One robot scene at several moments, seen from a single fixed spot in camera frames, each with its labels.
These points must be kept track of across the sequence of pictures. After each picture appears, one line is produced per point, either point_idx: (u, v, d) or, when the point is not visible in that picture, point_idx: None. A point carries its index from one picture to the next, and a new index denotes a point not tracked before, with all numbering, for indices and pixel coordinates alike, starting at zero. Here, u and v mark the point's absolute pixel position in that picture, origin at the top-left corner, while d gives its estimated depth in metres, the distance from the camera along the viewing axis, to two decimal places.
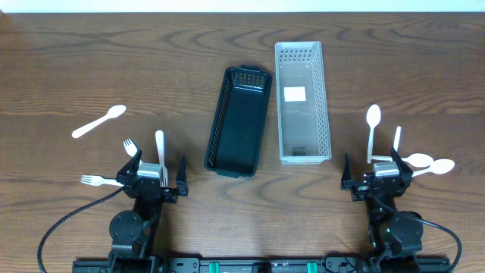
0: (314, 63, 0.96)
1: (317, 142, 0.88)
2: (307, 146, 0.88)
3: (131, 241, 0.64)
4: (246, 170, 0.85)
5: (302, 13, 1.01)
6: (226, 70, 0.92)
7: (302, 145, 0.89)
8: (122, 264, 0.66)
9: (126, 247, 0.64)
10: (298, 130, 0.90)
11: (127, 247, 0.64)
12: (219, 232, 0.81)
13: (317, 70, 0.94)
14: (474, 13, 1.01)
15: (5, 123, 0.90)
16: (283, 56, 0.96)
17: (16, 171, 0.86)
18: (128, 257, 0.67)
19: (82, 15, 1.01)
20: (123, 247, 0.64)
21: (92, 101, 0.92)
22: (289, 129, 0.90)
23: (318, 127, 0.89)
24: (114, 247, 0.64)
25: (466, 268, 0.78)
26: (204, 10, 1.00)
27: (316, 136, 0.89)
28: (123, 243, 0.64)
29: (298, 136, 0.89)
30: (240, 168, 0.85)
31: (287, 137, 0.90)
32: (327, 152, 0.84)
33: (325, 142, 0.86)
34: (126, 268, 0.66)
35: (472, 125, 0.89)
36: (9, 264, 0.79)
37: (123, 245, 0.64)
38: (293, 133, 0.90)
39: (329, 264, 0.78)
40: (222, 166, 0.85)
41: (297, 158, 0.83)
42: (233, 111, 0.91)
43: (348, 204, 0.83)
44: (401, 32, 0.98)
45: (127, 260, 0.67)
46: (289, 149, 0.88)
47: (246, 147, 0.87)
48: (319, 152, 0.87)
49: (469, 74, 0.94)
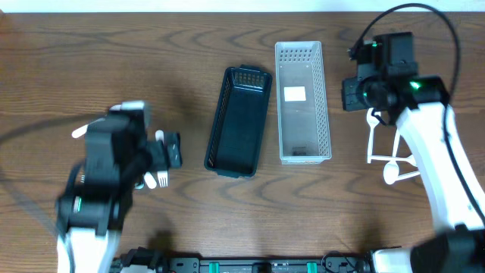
0: (314, 62, 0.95)
1: (317, 142, 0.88)
2: (307, 146, 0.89)
3: (114, 151, 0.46)
4: (246, 170, 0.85)
5: (302, 12, 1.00)
6: (226, 69, 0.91)
7: (302, 145, 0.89)
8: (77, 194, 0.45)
9: (104, 167, 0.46)
10: (298, 130, 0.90)
11: (108, 126, 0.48)
12: (219, 233, 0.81)
13: (317, 70, 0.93)
14: (474, 12, 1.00)
15: (5, 123, 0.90)
16: (283, 56, 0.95)
17: (16, 171, 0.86)
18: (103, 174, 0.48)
19: (81, 15, 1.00)
20: (101, 166, 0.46)
21: (91, 101, 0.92)
22: (289, 129, 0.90)
23: (319, 127, 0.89)
24: (88, 155, 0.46)
25: None
26: (203, 9, 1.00)
27: (317, 137, 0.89)
28: (101, 155, 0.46)
29: (298, 136, 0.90)
30: (240, 168, 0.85)
31: (287, 137, 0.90)
32: (327, 152, 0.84)
33: (325, 143, 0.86)
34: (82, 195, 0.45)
35: (472, 126, 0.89)
36: (9, 264, 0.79)
37: (104, 162, 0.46)
38: (293, 133, 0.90)
39: (329, 264, 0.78)
40: (222, 166, 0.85)
41: (297, 158, 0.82)
42: (233, 111, 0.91)
43: (348, 204, 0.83)
44: (401, 32, 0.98)
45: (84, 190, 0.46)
46: (289, 149, 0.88)
47: (247, 147, 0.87)
48: (319, 152, 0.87)
49: (470, 73, 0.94)
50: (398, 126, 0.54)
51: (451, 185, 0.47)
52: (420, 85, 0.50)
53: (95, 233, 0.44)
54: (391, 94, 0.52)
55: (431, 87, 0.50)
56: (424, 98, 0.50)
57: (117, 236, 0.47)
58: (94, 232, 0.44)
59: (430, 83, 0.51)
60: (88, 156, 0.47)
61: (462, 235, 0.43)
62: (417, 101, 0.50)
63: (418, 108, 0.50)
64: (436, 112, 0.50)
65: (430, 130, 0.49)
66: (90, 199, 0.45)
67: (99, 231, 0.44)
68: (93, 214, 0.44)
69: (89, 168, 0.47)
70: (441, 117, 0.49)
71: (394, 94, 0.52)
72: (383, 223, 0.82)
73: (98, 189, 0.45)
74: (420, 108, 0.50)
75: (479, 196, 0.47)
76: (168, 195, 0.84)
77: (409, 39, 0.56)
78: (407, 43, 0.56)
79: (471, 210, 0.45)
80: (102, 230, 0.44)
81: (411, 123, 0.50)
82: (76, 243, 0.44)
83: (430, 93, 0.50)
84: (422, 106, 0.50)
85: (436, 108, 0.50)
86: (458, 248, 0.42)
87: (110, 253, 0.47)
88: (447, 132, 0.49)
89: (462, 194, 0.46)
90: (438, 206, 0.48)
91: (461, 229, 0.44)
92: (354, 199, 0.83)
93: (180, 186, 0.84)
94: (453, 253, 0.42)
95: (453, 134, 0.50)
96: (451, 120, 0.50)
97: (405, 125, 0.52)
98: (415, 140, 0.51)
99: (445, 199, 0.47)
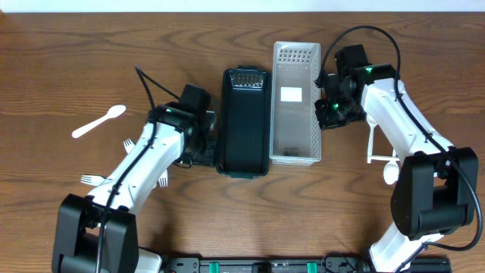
0: (313, 64, 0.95)
1: (311, 143, 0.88)
2: (300, 147, 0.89)
3: (199, 100, 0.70)
4: (258, 170, 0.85)
5: (302, 13, 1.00)
6: (226, 71, 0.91)
7: (295, 146, 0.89)
8: (164, 110, 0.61)
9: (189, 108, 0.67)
10: (292, 130, 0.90)
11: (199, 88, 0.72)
12: (219, 232, 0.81)
13: (315, 72, 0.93)
14: (473, 13, 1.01)
15: (5, 123, 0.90)
16: (282, 57, 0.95)
17: (16, 171, 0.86)
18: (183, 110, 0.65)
19: (81, 15, 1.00)
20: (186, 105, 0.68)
21: (91, 101, 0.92)
22: (283, 129, 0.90)
23: (312, 127, 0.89)
24: (180, 101, 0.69)
25: (466, 268, 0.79)
26: (203, 9, 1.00)
27: (309, 138, 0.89)
28: (189, 101, 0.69)
29: (289, 136, 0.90)
30: (249, 168, 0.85)
31: (279, 137, 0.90)
32: (317, 155, 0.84)
33: (316, 143, 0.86)
34: (169, 111, 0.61)
35: (473, 125, 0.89)
36: (8, 263, 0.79)
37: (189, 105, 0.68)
38: (286, 133, 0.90)
39: (329, 264, 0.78)
40: (233, 168, 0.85)
41: (287, 158, 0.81)
42: (233, 110, 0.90)
43: (348, 204, 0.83)
44: (401, 32, 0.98)
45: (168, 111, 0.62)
46: (282, 149, 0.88)
47: (250, 147, 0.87)
48: (310, 154, 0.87)
49: (470, 74, 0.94)
50: (363, 104, 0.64)
51: (406, 127, 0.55)
52: (373, 69, 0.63)
53: (175, 128, 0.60)
54: (352, 80, 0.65)
55: (383, 72, 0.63)
56: (376, 78, 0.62)
57: (183, 145, 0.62)
58: (173, 128, 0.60)
59: (382, 69, 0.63)
60: (179, 101, 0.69)
61: (426, 161, 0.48)
62: (372, 80, 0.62)
63: (373, 83, 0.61)
64: (388, 82, 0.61)
65: (384, 92, 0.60)
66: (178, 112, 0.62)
67: (178, 128, 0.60)
68: (175, 120, 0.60)
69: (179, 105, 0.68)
70: (392, 86, 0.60)
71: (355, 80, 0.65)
72: (383, 223, 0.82)
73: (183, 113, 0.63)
74: (374, 83, 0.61)
75: (435, 132, 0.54)
76: (168, 194, 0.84)
77: (360, 48, 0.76)
78: (358, 53, 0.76)
79: (427, 142, 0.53)
80: (181, 127, 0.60)
81: (372, 95, 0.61)
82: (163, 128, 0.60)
83: (381, 74, 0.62)
84: (377, 82, 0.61)
85: (389, 80, 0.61)
86: (426, 171, 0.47)
87: (176, 149, 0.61)
88: (398, 93, 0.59)
89: (416, 131, 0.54)
90: (401, 148, 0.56)
91: (425, 155, 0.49)
92: (354, 199, 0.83)
93: (181, 186, 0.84)
94: (420, 176, 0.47)
95: (405, 95, 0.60)
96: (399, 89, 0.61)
97: (366, 101, 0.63)
98: (379, 109, 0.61)
99: (405, 137, 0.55)
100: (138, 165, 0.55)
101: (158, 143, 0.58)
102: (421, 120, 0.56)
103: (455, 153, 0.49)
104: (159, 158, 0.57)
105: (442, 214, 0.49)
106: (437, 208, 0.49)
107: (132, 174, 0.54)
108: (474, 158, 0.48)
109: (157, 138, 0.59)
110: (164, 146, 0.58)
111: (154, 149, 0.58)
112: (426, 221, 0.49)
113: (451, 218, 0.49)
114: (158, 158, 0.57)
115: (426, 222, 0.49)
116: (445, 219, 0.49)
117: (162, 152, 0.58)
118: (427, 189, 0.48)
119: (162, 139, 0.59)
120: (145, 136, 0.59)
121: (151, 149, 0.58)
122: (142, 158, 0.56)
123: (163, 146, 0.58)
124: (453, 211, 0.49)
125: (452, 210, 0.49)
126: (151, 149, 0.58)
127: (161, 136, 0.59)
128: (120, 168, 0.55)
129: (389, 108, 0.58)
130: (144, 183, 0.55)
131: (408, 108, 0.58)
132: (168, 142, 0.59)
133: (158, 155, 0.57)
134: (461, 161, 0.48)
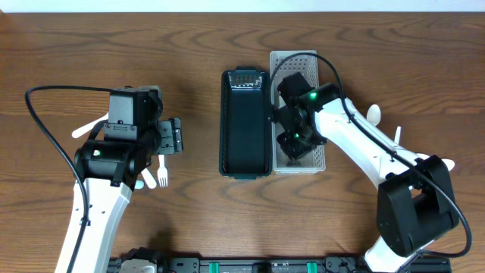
0: (309, 71, 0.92)
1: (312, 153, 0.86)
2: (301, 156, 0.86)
3: (132, 110, 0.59)
4: (261, 171, 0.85)
5: (302, 12, 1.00)
6: (223, 73, 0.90)
7: None
8: (92, 155, 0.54)
9: (124, 127, 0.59)
10: None
11: (126, 100, 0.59)
12: (219, 233, 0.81)
13: (312, 79, 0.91)
14: (474, 13, 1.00)
15: (6, 123, 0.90)
16: (278, 64, 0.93)
17: (15, 171, 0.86)
18: (111, 146, 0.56)
19: (81, 15, 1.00)
20: (120, 128, 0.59)
21: (91, 101, 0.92)
22: None
23: None
24: (111, 127, 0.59)
25: (465, 268, 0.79)
26: (203, 9, 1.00)
27: None
28: (123, 119, 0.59)
29: None
30: (253, 170, 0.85)
31: None
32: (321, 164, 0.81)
33: (319, 153, 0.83)
34: (97, 156, 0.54)
35: (472, 125, 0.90)
36: (9, 264, 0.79)
37: (123, 122, 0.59)
38: None
39: (329, 264, 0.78)
40: (236, 171, 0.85)
41: (291, 167, 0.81)
42: (235, 111, 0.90)
43: (348, 204, 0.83)
44: (400, 32, 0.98)
45: (98, 149, 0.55)
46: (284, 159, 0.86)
47: (254, 148, 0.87)
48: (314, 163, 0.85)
49: (469, 74, 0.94)
50: (319, 131, 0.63)
51: (368, 149, 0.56)
52: (316, 93, 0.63)
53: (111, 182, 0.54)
54: (299, 108, 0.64)
55: (327, 93, 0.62)
56: (323, 101, 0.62)
57: (127, 180, 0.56)
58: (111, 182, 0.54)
59: (326, 89, 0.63)
60: (109, 131, 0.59)
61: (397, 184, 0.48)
62: (320, 105, 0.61)
63: (323, 109, 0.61)
64: (336, 106, 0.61)
65: (336, 117, 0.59)
66: (109, 152, 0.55)
67: (116, 178, 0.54)
68: (111, 167, 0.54)
69: (108, 127, 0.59)
70: (342, 108, 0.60)
71: (301, 108, 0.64)
72: None
73: (116, 142, 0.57)
74: (323, 109, 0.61)
75: (397, 147, 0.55)
76: (168, 194, 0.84)
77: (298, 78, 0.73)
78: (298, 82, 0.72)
79: (393, 161, 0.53)
80: (119, 178, 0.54)
81: (322, 122, 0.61)
82: (96, 186, 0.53)
83: (326, 98, 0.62)
84: (326, 108, 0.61)
85: (336, 104, 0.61)
86: (398, 196, 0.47)
87: (122, 201, 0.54)
88: (350, 114, 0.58)
89: (377, 152, 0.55)
90: (371, 171, 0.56)
91: (395, 177, 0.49)
92: (354, 199, 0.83)
93: (181, 186, 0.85)
94: (396, 201, 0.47)
95: (356, 114, 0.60)
96: (349, 106, 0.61)
97: (320, 127, 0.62)
98: (339, 136, 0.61)
99: (371, 161, 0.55)
100: (81, 252, 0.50)
101: (97, 214, 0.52)
102: (379, 136, 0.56)
103: (425, 167, 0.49)
104: (102, 230, 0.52)
105: (427, 225, 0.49)
106: (421, 222, 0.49)
107: (79, 260, 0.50)
108: (443, 166, 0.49)
109: (93, 209, 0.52)
110: (103, 214, 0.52)
111: (93, 223, 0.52)
112: (415, 241, 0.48)
113: (437, 226, 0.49)
114: (102, 232, 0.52)
115: (417, 241, 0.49)
116: (429, 230, 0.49)
117: (104, 222, 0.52)
118: (409, 213, 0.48)
119: (98, 208, 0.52)
120: (78, 209, 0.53)
121: (89, 225, 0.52)
122: (83, 240, 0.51)
123: (103, 215, 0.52)
124: (436, 220, 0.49)
125: (436, 218, 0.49)
126: (89, 224, 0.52)
127: (96, 203, 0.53)
128: (64, 259, 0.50)
129: (347, 133, 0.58)
130: (97, 265, 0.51)
131: (364, 127, 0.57)
132: (107, 208, 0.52)
133: (101, 227, 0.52)
134: (433, 172, 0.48)
